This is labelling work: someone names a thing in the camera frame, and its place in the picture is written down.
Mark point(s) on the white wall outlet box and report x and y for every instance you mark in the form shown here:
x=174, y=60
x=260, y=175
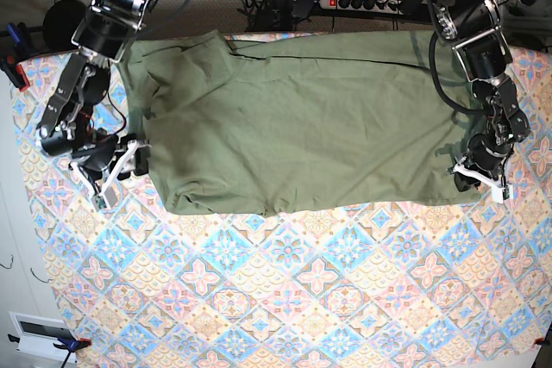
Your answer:
x=31, y=325

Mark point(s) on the blue clamp bottom left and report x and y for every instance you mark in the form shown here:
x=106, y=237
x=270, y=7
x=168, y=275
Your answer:
x=71, y=345

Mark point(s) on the patterned tablecloth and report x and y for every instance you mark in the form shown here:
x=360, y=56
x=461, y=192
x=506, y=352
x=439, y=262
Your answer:
x=367, y=285

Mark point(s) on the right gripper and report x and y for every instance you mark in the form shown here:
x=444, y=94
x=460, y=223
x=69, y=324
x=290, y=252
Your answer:
x=95, y=156

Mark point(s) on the green t-shirt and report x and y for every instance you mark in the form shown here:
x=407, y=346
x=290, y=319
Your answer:
x=306, y=123

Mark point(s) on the white power strip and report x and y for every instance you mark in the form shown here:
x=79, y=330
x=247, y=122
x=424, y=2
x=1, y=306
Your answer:
x=376, y=6

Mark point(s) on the orange clamp bottom right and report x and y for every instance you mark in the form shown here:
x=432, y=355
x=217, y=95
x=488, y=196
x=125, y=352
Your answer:
x=542, y=342

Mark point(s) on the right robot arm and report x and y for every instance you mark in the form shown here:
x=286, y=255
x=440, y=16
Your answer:
x=108, y=27

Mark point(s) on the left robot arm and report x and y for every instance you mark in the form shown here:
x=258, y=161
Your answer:
x=473, y=30

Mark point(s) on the black round stool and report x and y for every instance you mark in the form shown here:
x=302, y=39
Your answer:
x=60, y=23

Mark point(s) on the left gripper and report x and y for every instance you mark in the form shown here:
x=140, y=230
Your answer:
x=484, y=156

